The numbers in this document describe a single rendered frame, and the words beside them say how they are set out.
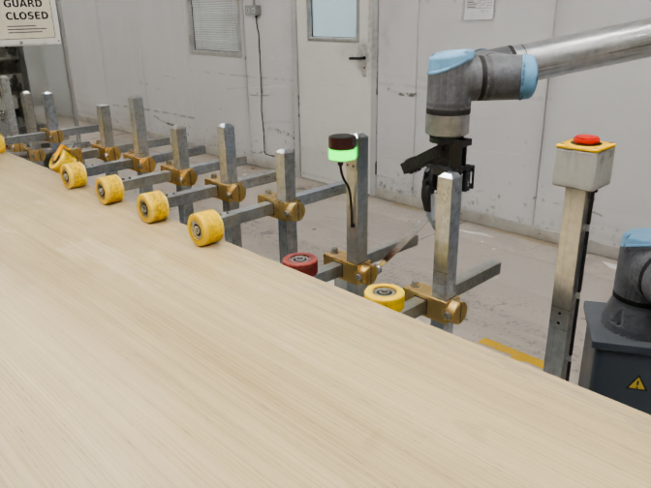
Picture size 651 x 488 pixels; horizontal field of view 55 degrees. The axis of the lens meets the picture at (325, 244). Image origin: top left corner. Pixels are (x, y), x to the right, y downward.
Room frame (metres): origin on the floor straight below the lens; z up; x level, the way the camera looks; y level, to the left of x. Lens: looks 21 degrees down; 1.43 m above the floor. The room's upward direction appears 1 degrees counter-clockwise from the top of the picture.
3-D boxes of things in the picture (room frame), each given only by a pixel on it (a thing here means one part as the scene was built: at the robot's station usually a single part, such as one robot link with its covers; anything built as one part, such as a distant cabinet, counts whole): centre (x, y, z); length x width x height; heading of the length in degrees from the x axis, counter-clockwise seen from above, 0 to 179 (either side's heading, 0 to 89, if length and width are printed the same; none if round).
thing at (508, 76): (1.33, -0.37, 1.29); 0.12 x 0.12 x 0.09; 5
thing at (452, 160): (1.30, -0.26, 1.12); 0.09 x 0.08 x 0.12; 44
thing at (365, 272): (1.39, -0.06, 0.85); 0.13 x 0.06 x 0.05; 44
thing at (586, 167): (1.01, -0.43, 1.18); 0.07 x 0.07 x 0.08; 44
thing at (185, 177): (1.94, 0.46, 0.95); 0.13 x 0.06 x 0.05; 44
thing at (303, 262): (1.31, 0.06, 0.85); 0.08 x 0.08 x 0.11
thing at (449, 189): (1.20, -0.25, 0.89); 0.03 x 0.03 x 0.48; 44
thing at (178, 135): (1.92, 0.44, 0.86); 0.03 x 0.03 x 0.48; 44
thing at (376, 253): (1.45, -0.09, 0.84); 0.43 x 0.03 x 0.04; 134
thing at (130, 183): (1.96, 0.46, 0.95); 0.50 x 0.04 x 0.04; 134
